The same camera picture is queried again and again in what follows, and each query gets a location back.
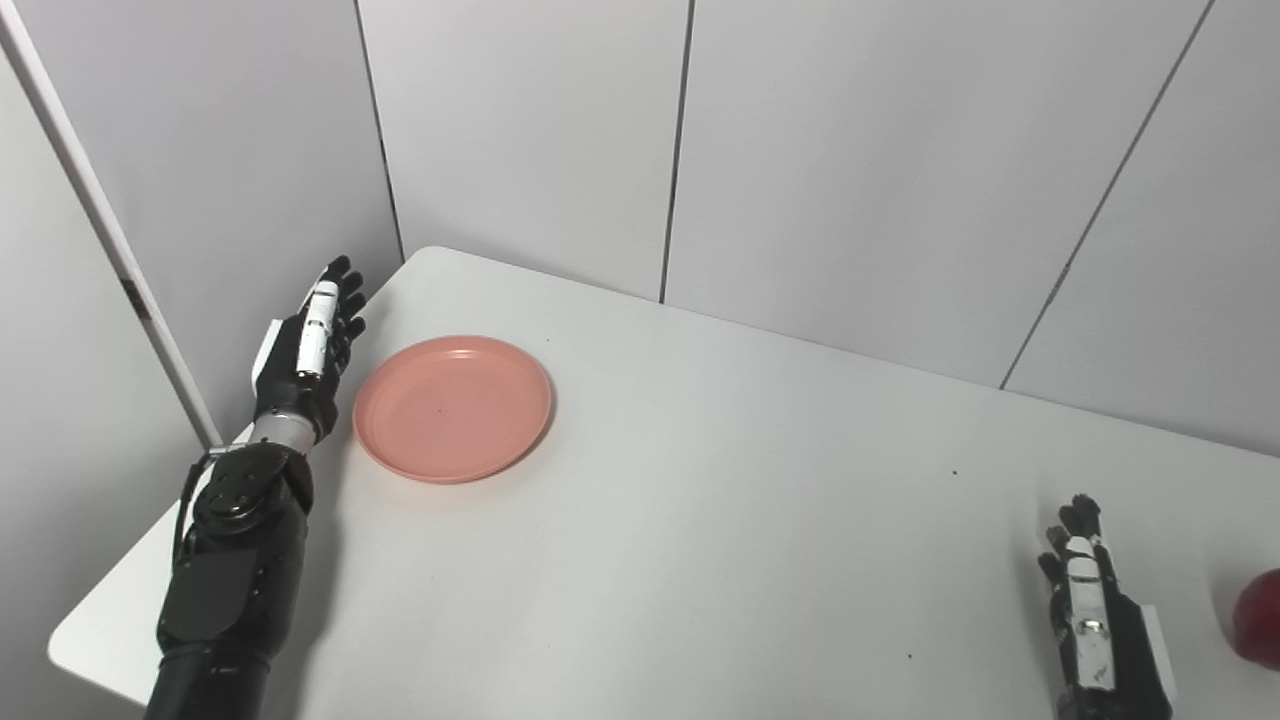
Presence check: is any pink round plate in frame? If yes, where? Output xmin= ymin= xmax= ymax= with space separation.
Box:
xmin=352 ymin=335 xmax=554 ymax=486

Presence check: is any white partition frame bar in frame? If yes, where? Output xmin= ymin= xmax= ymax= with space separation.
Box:
xmin=0 ymin=0 xmax=223 ymax=449

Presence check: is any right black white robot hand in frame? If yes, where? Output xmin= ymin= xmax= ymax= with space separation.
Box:
xmin=1037 ymin=494 xmax=1179 ymax=720

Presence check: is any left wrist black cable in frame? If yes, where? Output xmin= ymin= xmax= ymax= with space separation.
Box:
xmin=172 ymin=445 xmax=251 ymax=571

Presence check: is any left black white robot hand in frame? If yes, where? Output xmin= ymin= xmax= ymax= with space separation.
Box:
xmin=250 ymin=255 xmax=368 ymax=444

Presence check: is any red apple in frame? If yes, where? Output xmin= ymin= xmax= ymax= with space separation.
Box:
xmin=1231 ymin=569 xmax=1280 ymax=671

